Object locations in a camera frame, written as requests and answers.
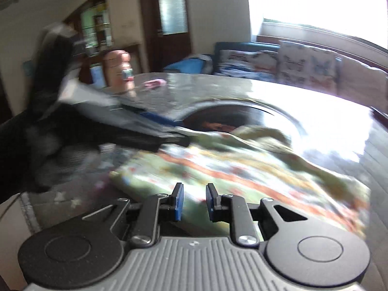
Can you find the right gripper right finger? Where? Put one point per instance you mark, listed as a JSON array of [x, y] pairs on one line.
[[301, 249]]

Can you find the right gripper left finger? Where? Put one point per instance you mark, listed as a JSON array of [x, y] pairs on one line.
[[83, 251]]

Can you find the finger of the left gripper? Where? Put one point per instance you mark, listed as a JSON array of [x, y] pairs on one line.
[[142, 115], [141, 138]]

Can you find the green patterned fleece child jacket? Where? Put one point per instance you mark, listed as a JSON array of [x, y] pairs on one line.
[[253, 162]]

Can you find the small pink object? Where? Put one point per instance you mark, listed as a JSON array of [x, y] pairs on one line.
[[154, 83]]

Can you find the pink cartoon face container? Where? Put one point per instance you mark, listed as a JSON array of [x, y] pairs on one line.
[[118, 70]]

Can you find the round induction cooktop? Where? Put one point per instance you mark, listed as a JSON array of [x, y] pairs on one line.
[[227, 114]]

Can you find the blue sofa bench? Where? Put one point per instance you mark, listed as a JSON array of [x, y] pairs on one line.
[[207, 63]]

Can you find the dark wooden door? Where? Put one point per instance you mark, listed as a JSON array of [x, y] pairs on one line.
[[166, 32]]

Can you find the dark display cabinet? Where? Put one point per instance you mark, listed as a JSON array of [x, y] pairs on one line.
[[91, 21]]

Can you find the black remote control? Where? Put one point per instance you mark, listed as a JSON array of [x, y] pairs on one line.
[[380, 117]]

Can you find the butterfly pattern cushion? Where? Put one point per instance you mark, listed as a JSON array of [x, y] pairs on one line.
[[308, 67]]

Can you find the plain beige cushion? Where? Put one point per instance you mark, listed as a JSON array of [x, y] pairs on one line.
[[362, 84]]

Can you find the window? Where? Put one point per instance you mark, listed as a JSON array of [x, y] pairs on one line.
[[364, 19]]

